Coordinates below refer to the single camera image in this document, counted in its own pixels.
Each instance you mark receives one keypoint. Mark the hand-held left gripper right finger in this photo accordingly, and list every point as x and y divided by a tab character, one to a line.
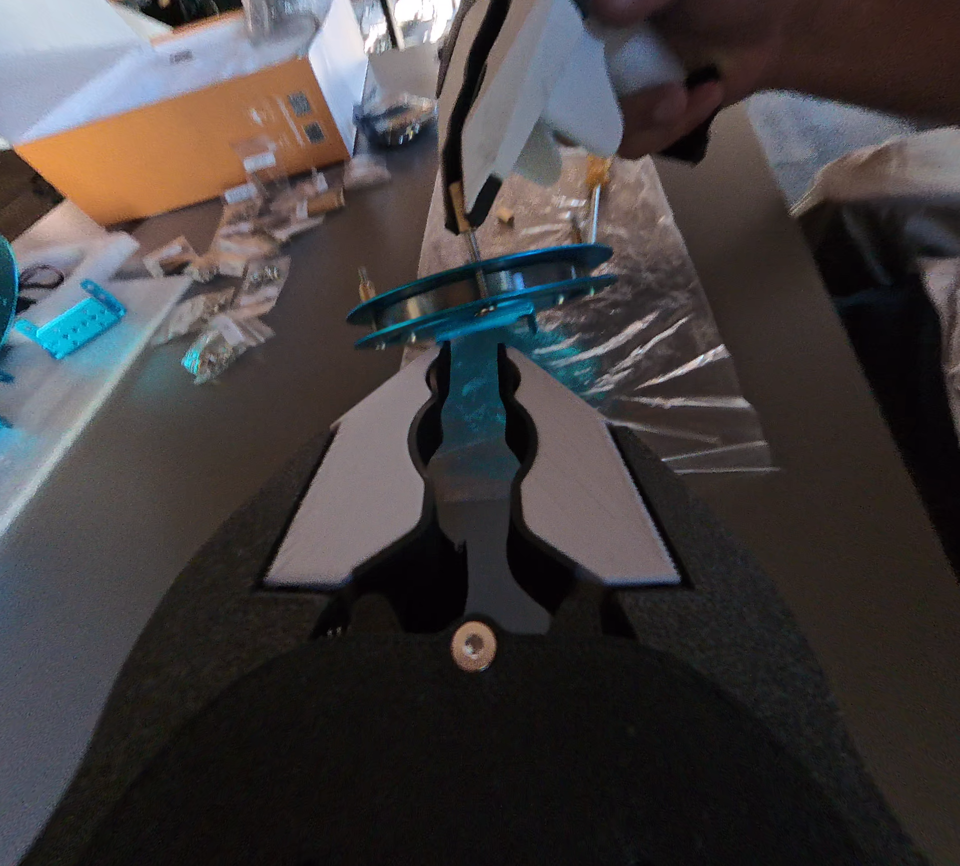
592	498

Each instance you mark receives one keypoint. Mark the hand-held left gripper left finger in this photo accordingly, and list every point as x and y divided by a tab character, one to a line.
352	498

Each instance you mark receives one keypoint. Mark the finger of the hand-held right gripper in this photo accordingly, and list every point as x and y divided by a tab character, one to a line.
452	78
502	108

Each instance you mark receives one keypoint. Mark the metal screw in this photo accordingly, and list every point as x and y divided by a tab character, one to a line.
472	243

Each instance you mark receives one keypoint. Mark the blue metal turntable disc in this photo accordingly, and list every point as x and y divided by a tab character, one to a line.
487	326

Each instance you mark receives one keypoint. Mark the person's right forearm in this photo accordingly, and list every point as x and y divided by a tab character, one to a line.
885	18

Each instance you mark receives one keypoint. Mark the black wrapped bundle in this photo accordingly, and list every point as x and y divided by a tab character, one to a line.
394	119

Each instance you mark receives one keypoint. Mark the clear plastic bag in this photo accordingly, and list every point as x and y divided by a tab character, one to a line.
675	318

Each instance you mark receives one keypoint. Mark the pile of small screw bags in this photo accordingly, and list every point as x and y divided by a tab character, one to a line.
240	258

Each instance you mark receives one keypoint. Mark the white foam sheet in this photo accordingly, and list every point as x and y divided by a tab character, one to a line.
75	393

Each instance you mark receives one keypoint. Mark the orange cardboard box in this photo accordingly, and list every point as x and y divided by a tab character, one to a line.
150	153

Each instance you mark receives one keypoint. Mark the blue oval plate with servo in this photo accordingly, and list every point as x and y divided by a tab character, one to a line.
6	288

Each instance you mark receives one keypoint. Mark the blue metal bracket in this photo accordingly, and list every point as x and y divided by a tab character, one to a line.
71	326

